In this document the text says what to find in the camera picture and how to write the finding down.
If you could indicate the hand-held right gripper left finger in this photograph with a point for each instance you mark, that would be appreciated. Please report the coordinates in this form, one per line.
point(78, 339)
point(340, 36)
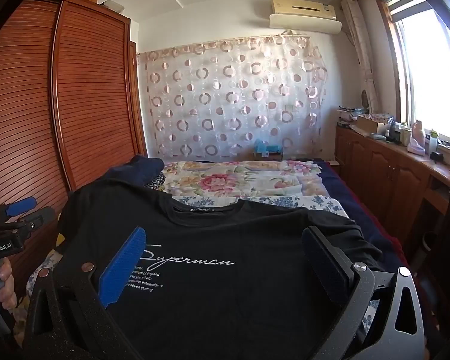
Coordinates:
point(123, 266)

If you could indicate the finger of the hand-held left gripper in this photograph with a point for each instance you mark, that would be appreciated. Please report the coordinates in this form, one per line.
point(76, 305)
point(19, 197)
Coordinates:
point(41, 215)
point(20, 206)

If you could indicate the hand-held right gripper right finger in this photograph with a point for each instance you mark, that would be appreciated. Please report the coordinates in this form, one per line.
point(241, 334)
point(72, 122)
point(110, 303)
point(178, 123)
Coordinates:
point(328, 266)

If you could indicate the black printed t-shirt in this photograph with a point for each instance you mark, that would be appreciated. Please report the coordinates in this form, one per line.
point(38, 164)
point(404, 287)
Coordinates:
point(217, 292)

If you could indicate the person's left hand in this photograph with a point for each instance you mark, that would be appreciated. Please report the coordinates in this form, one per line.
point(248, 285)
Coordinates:
point(7, 292)

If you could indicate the yellow folded cloth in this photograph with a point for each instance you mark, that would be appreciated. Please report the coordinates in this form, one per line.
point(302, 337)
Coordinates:
point(61, 238)

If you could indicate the blue floral bedsheet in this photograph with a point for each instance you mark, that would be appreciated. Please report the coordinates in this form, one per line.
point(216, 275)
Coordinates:
point(315, 204)

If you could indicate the navy blanket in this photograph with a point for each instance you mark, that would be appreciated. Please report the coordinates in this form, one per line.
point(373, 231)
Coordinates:
point(360, 210)

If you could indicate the yellow red floral cloth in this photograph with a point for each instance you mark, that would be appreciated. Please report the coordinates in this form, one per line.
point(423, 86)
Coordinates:
point(19, 309)

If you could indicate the patterned folded cloth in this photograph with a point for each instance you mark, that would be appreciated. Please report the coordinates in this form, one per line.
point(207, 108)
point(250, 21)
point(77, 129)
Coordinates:
point(155, 183)

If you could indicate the navy folded cloth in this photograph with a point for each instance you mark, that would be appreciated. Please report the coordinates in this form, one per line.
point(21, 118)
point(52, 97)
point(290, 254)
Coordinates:
point(135, 170)

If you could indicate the wooden sideboard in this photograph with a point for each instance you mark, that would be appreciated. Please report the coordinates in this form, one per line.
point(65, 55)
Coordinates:
point(382, 172)

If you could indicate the wooden slatted wardrobe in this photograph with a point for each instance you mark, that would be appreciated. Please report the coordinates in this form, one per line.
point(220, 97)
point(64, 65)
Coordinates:
point(78, 101)

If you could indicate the pink floral bedspread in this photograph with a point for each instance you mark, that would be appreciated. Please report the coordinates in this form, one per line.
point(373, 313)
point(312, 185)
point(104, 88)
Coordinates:
point(240, 180)

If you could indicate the blue plastic toy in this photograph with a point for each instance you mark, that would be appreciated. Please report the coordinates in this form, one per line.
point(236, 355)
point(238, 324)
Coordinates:
point(267, 149)

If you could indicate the cardboard box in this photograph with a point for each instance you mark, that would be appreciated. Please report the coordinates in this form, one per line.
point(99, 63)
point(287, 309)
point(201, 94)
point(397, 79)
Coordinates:
point(369, 124)

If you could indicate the white bottle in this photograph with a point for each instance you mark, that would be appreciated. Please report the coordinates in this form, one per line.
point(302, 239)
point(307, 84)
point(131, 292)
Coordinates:
point(405, 135)

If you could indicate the pink figurine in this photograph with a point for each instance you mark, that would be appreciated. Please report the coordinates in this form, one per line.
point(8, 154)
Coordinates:
point(417, 138)

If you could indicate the circle-print sheer curtain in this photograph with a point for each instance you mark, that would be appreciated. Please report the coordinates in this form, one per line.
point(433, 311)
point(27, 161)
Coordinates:
point(232, 97)

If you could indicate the beige window curtain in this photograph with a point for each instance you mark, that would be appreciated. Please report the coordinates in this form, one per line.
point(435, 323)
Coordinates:
point(362, 52)

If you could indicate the window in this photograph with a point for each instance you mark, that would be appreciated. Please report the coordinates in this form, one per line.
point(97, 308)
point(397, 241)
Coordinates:
point(427, 63)

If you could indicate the white air conditioner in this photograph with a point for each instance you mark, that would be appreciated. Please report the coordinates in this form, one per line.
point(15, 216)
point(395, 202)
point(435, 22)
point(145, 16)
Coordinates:
point(303, 15)

